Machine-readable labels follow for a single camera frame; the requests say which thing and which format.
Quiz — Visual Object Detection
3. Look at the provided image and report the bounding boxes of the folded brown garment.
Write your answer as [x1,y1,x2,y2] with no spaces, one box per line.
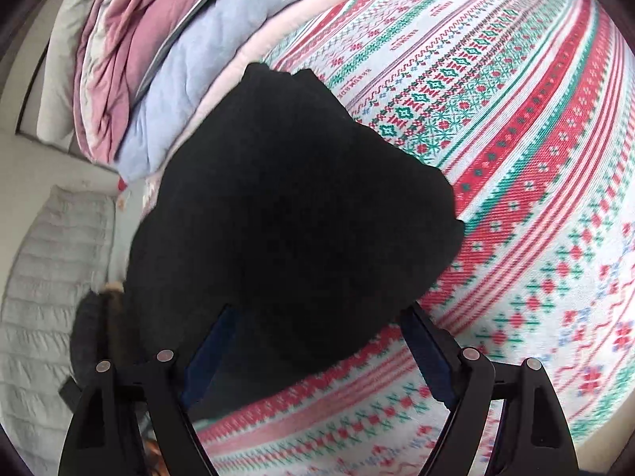
[102,282,127,363]

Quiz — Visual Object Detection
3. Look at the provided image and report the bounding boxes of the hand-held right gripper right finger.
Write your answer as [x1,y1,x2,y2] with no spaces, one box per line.
[399,302,579,476]

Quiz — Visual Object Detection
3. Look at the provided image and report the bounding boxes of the red green patterned blanket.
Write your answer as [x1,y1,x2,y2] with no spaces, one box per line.
[191,0,635,476]

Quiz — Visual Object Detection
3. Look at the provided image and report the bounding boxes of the light blue blanket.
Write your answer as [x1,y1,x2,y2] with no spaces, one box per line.
[116,0,378,184]

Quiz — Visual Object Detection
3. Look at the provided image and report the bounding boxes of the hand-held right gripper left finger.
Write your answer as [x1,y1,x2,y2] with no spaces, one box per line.
[58,302,239,476]

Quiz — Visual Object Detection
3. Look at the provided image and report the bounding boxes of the pink quilt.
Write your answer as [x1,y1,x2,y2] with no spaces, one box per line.
[73,0,249,162]

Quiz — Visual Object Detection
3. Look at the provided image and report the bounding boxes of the black coat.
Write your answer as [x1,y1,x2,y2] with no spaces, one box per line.
[121,62,466,407]

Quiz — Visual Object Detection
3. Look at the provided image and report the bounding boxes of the folded black garment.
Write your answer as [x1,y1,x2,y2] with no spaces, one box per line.
[69,290,125,392]

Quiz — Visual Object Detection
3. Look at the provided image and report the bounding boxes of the grey pillow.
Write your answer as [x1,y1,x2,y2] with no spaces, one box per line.
[37,0,135,152]

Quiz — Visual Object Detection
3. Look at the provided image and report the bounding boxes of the grey quilted headboard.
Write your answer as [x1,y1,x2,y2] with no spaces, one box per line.
[0,184,117,462]

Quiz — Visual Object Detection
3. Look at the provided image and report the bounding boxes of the pale pink blanket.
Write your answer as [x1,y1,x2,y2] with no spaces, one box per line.
[149,0,450,189]

